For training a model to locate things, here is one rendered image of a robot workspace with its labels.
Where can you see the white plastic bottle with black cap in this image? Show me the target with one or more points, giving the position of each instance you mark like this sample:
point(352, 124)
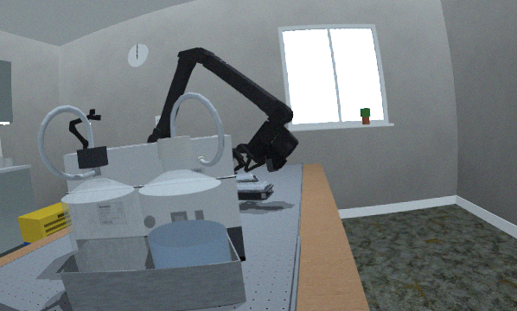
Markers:
point(102, 219)

